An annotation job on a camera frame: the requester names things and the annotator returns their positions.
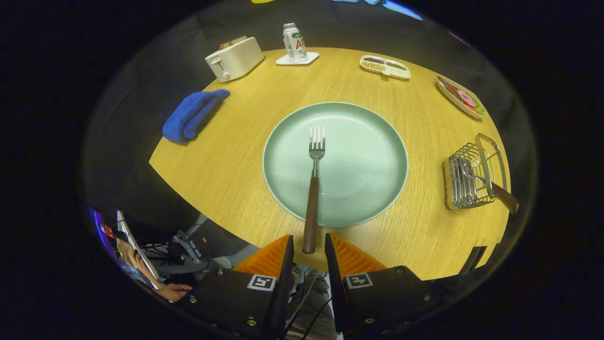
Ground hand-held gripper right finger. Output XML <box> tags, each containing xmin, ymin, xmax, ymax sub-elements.
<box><xmin>325</xmin><ymin>233</ymin><xmax>453</xmax><ymax>338</ymax></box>

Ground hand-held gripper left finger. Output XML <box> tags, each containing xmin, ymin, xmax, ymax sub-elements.
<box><xmin>177</xmin><ymin>234</ymin><xmax>295</xmax><ymax>340</ymax></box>

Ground white square coaster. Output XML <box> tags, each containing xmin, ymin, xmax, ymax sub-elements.
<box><xmin>276</xmin><ymin>51</ymin><xmax>320</xmax><ymax>66</ymax></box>

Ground clear plastic water bottle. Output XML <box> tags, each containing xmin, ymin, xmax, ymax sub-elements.
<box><xmin>282</xmin><ymin>23</ymin><xmax>308</xmax><ymax>63</ymax></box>

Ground person's grey trousers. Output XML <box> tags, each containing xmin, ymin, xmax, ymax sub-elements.
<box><xmin>285</xmin><ymin>264</ymin><xmax>338</xmax><ymax>340</ymax></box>

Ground white-edged tablet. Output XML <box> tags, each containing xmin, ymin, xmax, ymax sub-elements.
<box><xmin>116</xmin><ymin>210</ymin><xmax>161</xmax><ymax>281</ymax></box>

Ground colourful screen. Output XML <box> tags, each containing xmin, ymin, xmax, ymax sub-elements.
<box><xmin>87</xmin><ymin>208</ymin><xmax>118</xmax><ymax>258</ymax></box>

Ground fork with wooden handle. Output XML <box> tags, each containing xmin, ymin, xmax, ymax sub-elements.
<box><xmin>302</xmin><ymin>125</ymin><xmax>327</xmax><ymax>255</ymax></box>

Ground spoon with wooden handle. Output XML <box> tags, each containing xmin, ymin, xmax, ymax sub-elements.
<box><xmin>476</xmin><ymin>134</ymin><xmax>520</xmax><ymax>215</ymax></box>

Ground black table leg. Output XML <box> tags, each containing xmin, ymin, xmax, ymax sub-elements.
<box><xmin>459</xmin><ymin>246</ymin><xmax>487</xmax><ymax>275</ymax></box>

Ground black cables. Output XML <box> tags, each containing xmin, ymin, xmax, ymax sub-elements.
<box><xmin>139</xmin><ymin>241</ymin><xmax>210</xmax><ymax>277</ymax></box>

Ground white plate of food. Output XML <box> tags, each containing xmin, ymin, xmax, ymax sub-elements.
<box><xmin>436</xmin><ymin>76</ymin><xmax>488</xmax><ymax>119</ymax></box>

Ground white divided dish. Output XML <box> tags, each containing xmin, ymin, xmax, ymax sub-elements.
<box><xmin>359</xmin><ymin>55</ymin><xmax>411</xmax><ymax>80</ymax></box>

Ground blue folded towel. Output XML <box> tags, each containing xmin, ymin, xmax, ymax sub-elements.
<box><xmin>162</xmin><ymin>89</ymin><xmax>231</xmax><ymax>144</ymax></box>

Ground metal wire basket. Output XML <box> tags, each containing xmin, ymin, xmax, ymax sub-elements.
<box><xmin>442</xmin><ymin>133</ymin><xmax>509</xmax><ymax>211</ymax></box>

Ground dark grey case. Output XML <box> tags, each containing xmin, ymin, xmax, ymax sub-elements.
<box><xmin>179</xmin><ymin>217</ymin><xmax>260</xmax><ymax>270</ymax></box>

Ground white toaster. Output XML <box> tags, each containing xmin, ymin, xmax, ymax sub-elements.
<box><xmin>205</xmin><ymin>36</ymin><xmax>265</xmax><ymax>84</ymax></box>

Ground pale green plate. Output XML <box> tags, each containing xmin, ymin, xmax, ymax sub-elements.
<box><xmin>262</xmin><ymin>102</ymin><xmax>409</xmax><ymax>229</ymax></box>

